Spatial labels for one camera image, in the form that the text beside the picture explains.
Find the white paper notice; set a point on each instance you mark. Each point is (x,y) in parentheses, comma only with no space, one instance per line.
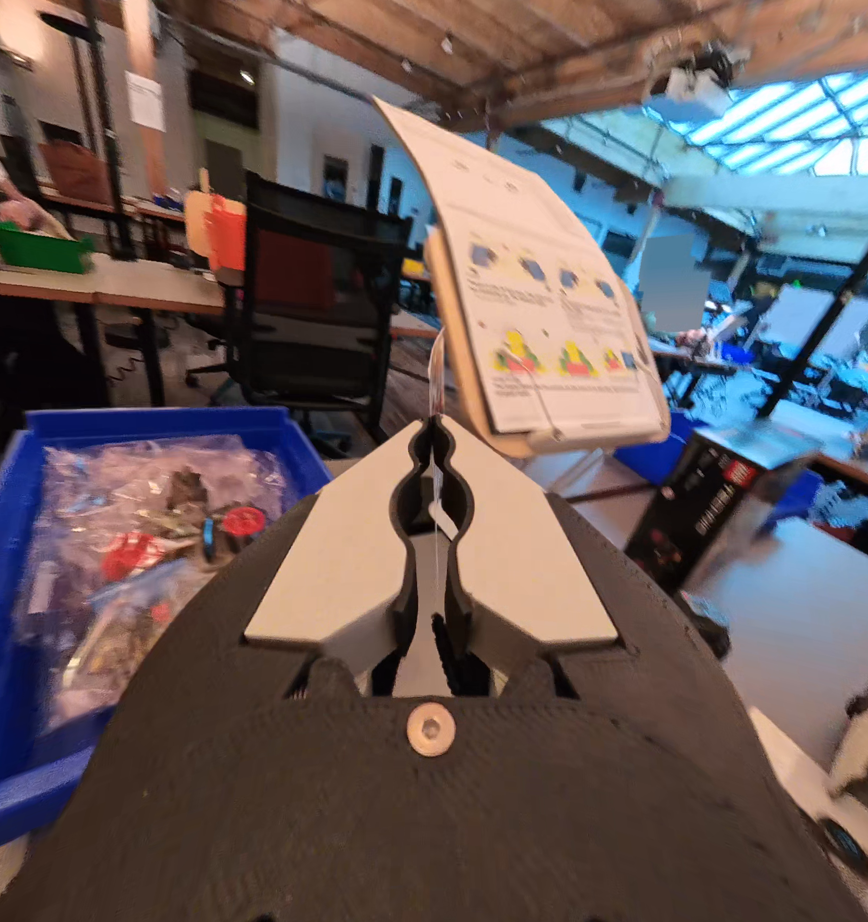
(146,101)

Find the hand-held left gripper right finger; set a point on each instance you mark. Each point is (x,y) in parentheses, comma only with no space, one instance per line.
(542,576)

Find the white ceiling projector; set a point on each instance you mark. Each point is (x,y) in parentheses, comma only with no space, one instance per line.
(693,86)

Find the clear bag of LEGO parts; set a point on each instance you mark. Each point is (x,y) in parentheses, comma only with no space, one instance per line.
(139,540)

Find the grey desk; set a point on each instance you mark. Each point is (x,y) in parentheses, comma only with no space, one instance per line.
(801,612)

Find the background desk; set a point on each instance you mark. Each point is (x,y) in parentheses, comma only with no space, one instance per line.
(117,284)

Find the orange and black chair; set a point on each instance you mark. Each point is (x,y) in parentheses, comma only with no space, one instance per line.
(218,230)

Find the brown box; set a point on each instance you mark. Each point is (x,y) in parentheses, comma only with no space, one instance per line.
(77,173)

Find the black toy tyre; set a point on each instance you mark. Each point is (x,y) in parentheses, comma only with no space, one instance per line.
(707,627)

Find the green storage bin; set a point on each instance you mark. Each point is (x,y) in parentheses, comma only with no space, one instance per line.
(38,248)

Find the black chair with red back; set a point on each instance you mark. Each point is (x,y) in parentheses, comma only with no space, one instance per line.
(297,266)

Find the toy truck instruction booklet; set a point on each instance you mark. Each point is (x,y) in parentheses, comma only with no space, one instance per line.
(787,778)

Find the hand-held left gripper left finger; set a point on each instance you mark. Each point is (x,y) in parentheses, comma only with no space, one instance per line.
(326,576)

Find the printed instruction sheet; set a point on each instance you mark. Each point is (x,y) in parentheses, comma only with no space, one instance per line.
(535,288)

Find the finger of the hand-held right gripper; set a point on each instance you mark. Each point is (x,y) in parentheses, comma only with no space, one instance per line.
(866,749)

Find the dark toy truck box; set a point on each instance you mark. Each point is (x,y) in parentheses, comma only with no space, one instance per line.
(700,518)

